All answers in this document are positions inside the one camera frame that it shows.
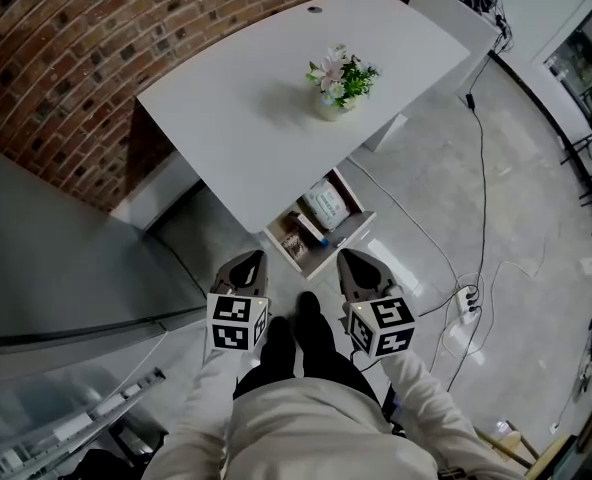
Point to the white cabinet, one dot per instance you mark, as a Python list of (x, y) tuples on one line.
[(451, 23)]

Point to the blue printed packet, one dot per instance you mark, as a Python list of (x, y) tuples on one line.
[(308, 228)]

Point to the dark framed window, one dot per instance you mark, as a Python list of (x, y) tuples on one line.
[(586, 68)]

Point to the person's torso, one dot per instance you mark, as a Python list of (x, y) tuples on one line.
[(326, 433)]

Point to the wooden chair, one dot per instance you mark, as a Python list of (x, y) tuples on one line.
[(511, 440)]

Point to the white wooden drawer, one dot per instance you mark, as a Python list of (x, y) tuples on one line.
[(346, 258)]

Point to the white wipes pack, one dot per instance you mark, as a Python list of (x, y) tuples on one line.
[(326, 205)]

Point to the person's leg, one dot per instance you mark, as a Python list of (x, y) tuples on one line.
[(278, 353), (316, 338)]

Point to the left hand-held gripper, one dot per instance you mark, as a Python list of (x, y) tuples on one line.
[(233, 320)]

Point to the person's right forearm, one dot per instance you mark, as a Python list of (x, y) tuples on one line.
[(426, 403)]

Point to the white desk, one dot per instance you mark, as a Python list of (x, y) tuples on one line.
[(256, 118)]

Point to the perforated metal rail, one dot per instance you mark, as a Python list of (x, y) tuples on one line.
[(101, 408)]

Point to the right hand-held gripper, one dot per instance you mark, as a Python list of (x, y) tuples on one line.
[(381, 325)]

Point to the person's right leg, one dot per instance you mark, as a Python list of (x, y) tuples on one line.
[(316, 338)]

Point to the person's left leg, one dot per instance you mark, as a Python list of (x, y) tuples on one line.
[(278, 353)]

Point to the large grey cabinet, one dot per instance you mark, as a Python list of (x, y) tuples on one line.
[(51, 248)]

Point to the small patterned box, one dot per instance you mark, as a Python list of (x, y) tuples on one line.
[(293, 245)]

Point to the black power adapter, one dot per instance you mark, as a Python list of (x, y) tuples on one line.
[(471, 102)]

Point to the potted flower plant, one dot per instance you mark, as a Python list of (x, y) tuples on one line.
[(341, 85)]

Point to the white power strip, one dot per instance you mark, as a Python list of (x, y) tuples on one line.
[(466, 305)]

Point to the person's left forearm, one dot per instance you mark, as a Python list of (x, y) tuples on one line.
[(196, 408)]

